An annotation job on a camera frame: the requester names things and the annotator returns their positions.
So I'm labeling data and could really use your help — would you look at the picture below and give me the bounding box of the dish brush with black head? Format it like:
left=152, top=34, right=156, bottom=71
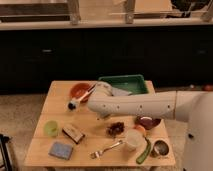
left=68, top=85, right=95, bottom=110

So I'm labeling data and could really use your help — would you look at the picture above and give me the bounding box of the green plastic tray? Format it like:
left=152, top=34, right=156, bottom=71
left=98, top=74, right=148, bottom=94

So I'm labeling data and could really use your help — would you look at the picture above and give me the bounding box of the green cucumber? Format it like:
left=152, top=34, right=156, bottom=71
left=136, top=138, right=151, bottom=164

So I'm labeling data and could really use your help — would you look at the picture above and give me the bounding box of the orange bowl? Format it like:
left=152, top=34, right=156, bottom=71
left=70, top=83, right=92, bottom=101

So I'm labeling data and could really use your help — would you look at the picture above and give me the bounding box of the dark cabinet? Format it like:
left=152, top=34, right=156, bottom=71
left=0, top=25, right=213, bottom=94

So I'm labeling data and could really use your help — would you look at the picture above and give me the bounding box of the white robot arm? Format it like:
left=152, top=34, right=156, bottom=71
left=87, top=82, right=213, bottom=171

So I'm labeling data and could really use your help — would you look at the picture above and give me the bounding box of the blue sponge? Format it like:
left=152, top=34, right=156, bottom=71
left=49, top=142, right=73, bottom=160

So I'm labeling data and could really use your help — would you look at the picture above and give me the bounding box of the white cup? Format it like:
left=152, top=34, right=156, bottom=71
left=124, top=129, right=145, bottom=151

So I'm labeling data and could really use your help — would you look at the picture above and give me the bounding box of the maroon bowl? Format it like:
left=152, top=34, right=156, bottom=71
left=135, top=117, right=161, bottom=130

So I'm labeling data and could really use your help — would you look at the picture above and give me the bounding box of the silver fork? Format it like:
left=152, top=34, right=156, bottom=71
left=90, top=140, right=124, bottom=159

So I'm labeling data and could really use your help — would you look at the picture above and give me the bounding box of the dark red grape bunch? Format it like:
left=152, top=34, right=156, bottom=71
left=106, top=122, right=125, bottom=137

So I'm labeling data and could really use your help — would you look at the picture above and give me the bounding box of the brown wooden block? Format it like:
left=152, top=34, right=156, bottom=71
left=62, top=124, right=85, bottom=144

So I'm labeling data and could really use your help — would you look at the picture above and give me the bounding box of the metal tin can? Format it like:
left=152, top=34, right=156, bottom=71
left=151, top=140, right=169, bottom=158

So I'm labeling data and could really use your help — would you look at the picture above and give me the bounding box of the green plastic cup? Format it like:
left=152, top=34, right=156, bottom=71
left=44, top=121, right=58, bottom=137

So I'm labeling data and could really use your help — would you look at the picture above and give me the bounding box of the orange fruit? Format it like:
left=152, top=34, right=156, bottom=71
left=134, top=125, right=147, bottom=137

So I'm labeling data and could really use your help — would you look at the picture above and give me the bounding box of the wooden table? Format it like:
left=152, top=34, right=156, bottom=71
left=25, top=81, right=176, bottom=168

